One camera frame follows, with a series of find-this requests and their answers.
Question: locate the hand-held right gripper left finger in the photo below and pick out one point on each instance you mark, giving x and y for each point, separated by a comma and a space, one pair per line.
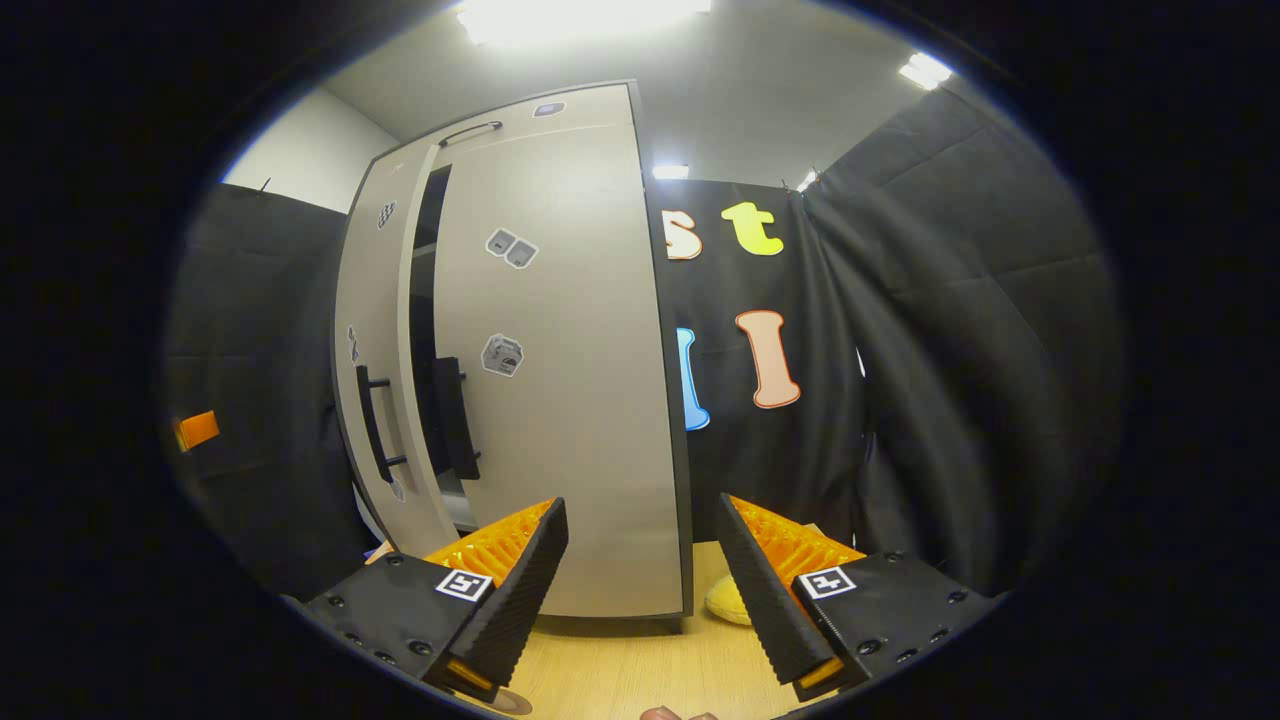
520, 590

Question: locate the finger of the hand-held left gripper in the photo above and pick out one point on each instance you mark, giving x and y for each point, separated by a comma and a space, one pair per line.
198, 430

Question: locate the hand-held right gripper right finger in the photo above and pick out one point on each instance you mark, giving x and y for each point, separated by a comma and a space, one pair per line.
765, 590

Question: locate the round brown coaster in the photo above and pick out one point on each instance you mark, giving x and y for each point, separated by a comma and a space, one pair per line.
510, 702

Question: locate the white cabinet door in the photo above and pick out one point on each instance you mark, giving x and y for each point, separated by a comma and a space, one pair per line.
580, 400
378, 330

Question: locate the white and grey cabinet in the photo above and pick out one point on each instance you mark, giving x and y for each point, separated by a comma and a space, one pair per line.
520, 115

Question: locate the yellow soft object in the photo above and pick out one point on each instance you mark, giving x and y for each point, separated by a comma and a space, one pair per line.
728, 602

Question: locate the black backdrop cloth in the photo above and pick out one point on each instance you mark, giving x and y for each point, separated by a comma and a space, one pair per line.
950, 350

